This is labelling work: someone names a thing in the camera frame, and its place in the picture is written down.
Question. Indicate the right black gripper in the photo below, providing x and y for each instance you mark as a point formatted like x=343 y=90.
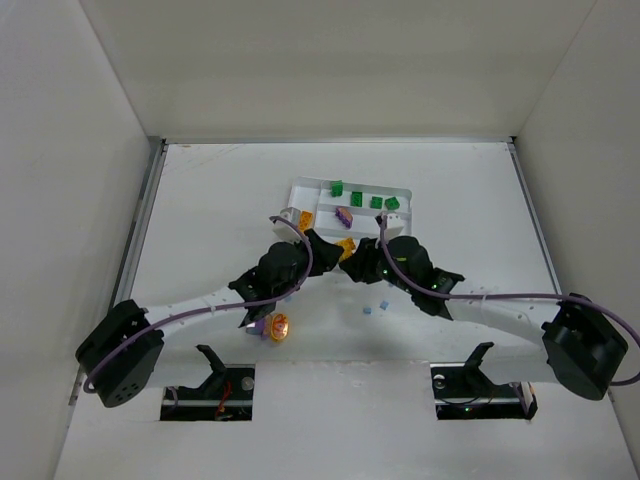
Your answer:
x=370 y=257

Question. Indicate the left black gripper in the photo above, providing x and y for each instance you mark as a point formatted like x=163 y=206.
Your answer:
x=310 y=251

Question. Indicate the yellow lego brick pair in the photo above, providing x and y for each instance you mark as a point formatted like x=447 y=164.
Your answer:
x=348 y=247

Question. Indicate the purple lego brick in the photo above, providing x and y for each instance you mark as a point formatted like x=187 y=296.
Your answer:
x=344 y=216

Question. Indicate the green curved lego brick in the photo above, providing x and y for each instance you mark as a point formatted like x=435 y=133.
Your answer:
x=336 y=188

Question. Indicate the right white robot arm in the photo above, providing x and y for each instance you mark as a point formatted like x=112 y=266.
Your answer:
x=567 y=339

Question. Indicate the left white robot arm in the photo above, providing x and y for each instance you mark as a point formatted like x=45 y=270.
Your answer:
x=120 y=355

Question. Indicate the white divided sorting tray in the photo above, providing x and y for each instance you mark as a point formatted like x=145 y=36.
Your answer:
x=313 y=195

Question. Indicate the orange round lego figure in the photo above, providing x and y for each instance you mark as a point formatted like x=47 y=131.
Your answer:
x=279 y=328

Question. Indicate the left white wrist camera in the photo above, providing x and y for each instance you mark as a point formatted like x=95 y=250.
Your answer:
x=285 y=227

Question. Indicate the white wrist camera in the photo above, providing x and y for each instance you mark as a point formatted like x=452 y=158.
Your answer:
x=285 y=227
x=392 y=224

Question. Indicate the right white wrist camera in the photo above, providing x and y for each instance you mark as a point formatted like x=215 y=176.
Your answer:
x=392 y=224

